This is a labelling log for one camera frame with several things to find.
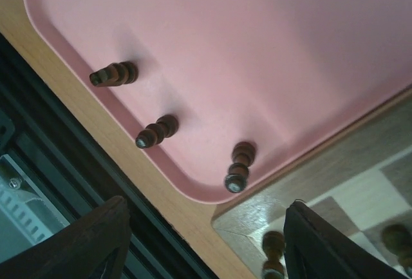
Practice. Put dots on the light blue cable duct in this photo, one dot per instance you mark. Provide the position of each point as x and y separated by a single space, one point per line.
15 205

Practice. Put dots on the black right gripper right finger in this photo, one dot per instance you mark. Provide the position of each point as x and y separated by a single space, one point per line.
315 249

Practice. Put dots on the black aluminium frame rail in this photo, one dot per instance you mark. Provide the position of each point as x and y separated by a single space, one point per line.
80 175

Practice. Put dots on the pink plastic tray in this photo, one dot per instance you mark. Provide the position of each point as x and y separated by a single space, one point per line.
284 75

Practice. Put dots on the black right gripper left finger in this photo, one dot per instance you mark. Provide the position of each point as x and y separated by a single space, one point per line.
95 246

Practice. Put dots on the dark chess piece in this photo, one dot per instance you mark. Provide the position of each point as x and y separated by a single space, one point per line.
153 134
115 74
243 156
273 246
397 240

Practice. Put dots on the wooden chessboard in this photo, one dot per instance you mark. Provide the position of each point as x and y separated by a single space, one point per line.
359 182

